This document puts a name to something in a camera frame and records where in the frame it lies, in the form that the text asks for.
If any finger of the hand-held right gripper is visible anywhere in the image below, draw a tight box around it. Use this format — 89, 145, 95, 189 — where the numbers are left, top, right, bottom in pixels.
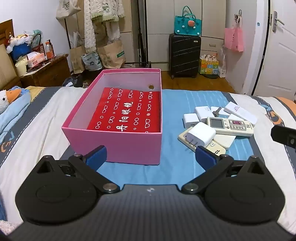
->
270, 125, 296, 149

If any colourful gift bag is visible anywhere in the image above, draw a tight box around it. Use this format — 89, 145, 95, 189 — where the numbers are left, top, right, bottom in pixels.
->
199, 54, 219, 75

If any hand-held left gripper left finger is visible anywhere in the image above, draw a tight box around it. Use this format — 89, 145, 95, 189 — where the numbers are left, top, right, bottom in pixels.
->
32, 146, 120, 194

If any light blue blanket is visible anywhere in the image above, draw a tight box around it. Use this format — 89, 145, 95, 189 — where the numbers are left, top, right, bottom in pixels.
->
0, 87, 31, 144

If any black plastic bag with label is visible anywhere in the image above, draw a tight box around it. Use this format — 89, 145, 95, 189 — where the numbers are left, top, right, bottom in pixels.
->
62, 75, 84, 88

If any thin white block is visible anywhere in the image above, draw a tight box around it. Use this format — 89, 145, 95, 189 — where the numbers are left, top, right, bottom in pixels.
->
217, 107, 232, 117

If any pink cardboard box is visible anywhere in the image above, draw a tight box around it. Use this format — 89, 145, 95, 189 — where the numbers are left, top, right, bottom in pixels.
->
61, 68, 163, 165

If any canvas tote bag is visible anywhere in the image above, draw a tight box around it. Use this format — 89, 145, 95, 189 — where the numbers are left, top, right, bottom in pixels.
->
55, 0, 82, 20

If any black suitcase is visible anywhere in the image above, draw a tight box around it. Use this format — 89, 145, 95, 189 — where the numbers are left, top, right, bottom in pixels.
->
168, 33, 201, 79

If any pink plastic bag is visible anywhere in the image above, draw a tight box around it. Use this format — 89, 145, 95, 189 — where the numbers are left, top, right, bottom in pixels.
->
224, 19, 244, 52

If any white fleece garment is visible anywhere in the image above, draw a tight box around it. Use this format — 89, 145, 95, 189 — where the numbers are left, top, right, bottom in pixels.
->
84, 0, 126, 54

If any silver door handle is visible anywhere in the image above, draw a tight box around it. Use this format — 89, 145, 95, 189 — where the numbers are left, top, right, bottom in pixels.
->
272, 11, 285, 32

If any blue bag with white flowers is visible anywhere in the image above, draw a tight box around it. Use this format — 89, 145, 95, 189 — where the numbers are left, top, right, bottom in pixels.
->
6, 35, 31, 61

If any cream remote with small screen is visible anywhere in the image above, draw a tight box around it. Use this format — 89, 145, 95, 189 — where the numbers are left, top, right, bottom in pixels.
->
178, 127, 201, 150

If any white door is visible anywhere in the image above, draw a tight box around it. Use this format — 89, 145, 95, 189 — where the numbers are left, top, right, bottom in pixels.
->
252, 0, 296, 102

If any plush duck toy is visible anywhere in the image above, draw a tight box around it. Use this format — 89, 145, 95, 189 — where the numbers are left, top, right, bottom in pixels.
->
0, 86, 22, 114

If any wooden headboard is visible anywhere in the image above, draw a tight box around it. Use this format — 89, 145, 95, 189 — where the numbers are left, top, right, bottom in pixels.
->
0, 20, 22, 91

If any large white charger cube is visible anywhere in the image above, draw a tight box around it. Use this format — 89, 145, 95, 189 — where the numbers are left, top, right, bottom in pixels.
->
186, 122, 216, 148

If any pale yellow container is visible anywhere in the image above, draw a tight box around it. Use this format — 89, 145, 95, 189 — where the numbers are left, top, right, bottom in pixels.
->
15, 56, 29, 77

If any white rounded case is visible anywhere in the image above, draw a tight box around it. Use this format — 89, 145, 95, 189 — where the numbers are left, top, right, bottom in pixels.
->
224, 101, 258, 127

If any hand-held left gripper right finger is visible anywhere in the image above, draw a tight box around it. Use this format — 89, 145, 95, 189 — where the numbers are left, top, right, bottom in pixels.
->
181, 146, 269, 194

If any plain brown paper bag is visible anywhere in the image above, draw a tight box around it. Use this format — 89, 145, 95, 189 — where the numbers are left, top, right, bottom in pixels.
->
69, 45, 86, 74

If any wooden nightstand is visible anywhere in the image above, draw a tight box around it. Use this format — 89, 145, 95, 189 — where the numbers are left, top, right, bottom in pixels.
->
20, 54, 71, 88

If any tissue box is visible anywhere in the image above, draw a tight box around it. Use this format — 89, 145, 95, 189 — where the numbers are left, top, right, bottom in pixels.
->
26, 52, 46, 67

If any clear plastic bag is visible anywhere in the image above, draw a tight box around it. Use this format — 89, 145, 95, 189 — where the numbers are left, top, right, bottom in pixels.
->
217, 46, 228, 78

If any teal felt tote bag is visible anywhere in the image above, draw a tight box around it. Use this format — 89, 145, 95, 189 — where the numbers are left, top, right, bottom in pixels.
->
174, 6, 201, 36

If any green plastic bag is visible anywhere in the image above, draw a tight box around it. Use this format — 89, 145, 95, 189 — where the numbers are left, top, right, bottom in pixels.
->
31, 30, 43, 47

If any white remote with purple panel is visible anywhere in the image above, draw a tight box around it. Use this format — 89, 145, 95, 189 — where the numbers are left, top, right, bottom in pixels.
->
206, 116, 254, 137

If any white wardrobe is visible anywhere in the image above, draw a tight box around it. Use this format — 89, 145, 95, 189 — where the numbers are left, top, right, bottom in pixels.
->
120, 0, 228, 71

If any red basket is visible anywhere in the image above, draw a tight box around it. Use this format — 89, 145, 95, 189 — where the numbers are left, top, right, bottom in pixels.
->
32, 43, 45, 55

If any brown paper bag green label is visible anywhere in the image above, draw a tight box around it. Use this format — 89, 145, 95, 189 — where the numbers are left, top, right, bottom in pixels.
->
97, 40, 126, 69

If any small white charger cube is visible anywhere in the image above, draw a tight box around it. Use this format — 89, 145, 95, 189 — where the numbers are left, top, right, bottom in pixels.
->
183, 113, 200, 128

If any thick white power adapter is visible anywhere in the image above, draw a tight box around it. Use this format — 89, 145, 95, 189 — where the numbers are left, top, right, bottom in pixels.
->
194, 106, 214, 123

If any orange pump bottle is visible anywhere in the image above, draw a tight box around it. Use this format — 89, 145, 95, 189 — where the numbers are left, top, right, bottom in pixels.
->
45, 40, 55, 59

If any red patterned paper liner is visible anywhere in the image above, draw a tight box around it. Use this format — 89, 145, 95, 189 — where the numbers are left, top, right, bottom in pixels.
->
87, 87, 162, 133

